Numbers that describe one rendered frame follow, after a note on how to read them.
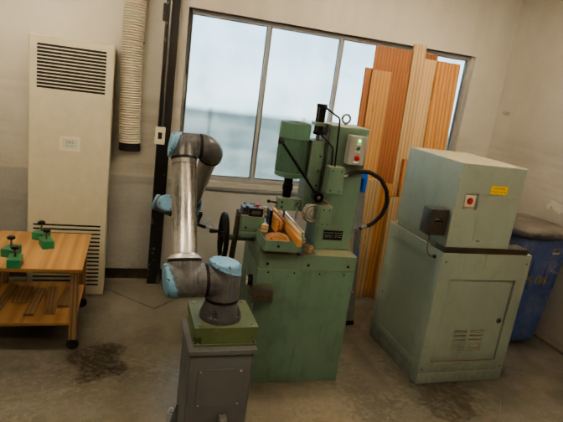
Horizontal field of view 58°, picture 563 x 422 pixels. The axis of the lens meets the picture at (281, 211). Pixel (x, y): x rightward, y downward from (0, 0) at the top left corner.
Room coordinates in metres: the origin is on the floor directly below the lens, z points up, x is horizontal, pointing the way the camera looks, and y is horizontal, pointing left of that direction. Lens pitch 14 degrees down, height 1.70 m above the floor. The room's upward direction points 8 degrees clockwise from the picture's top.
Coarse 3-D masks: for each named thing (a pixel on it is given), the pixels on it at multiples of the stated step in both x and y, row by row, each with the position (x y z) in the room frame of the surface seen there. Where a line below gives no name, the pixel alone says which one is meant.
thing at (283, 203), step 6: (276, 198) 2.85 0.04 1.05; (282, 198) 2.81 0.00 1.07; (288, 198) 2.82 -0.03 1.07; (294, 198) 2.84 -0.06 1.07; (300, 198) 2.86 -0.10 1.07; (276, 204) 2.84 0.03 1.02; (282, 204) 2.81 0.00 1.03; (288, 204) 2.82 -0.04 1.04; (294, 204) 2.83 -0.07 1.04; (300, 204) 2.84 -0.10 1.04; (282, 210) 2.85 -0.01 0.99; (294, 210) 2.83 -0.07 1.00
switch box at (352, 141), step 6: (348, 138) 2.80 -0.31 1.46; (354, 138) 2.76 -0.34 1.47; (360, 138) 2.77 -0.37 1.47; (366, 138) 2.78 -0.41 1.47; (348, 144) 2.79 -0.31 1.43; (354, 144) 2.77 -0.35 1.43; (366, 144) 2.79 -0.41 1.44; (348, 150) 2.78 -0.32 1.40; (354, 150) 2.77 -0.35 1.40; (360, 150) 2.78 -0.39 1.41; (348, 156) 2.76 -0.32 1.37; (354, 156) 2.77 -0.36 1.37; (360, 156) 2.78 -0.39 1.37; (348, 162) 2.76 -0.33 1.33; (360, 162) 2.78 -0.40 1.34
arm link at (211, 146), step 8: (208, 136) 2.30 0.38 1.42; (208, 144) 2.27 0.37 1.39; (216, 144) 2.32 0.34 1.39; (208, 152) 2.28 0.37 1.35; (216, 152) 2.31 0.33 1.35; (200, 160) 2.35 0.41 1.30; (208, 160) 2.31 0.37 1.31; (216, 160) 2.33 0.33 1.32; (200, 168) 2.41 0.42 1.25; (208, 168) 2.39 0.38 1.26; (200, 176) 2.45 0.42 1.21; (208, 176) 2.45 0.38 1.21; (200, 184) 2.50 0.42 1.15; (200, 192) 2.56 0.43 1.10; (200, 200) 2.71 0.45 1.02; (200, 208) 2.71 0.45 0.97
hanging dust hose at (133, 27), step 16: (128, 0) 3.62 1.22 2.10; (144, 0) 3.65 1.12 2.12; (128, 16) 3.62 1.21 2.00; (144, 16) 3.66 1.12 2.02; (128, 32) 3.61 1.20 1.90; (128, 48) 3.61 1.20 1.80; (128, 64) 3.60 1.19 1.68; (128, 80) 3.60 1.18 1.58; (128, 96) 3.60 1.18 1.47; (128, 112) 3.60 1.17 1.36; (128, 128) 3.60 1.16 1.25; (128, 144) 3.60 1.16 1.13
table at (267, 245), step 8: (240, 232) 2.70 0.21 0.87; (248, 232) 2.72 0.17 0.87; (256, 232) 2.73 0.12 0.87; (264, 232) 2.66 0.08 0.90; (272, 232) 2.68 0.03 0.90; (280, 232) 2.70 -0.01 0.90; (264, 240) 2.54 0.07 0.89; (272, 240) 2.53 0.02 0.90; (280, 240) 2.55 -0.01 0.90; (264, 248) 2.52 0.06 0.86; (272, 248) 2.53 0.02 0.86; (280, 248) 2.54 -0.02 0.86; (288, 248) 2.55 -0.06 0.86; (296, 248) 2.57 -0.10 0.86
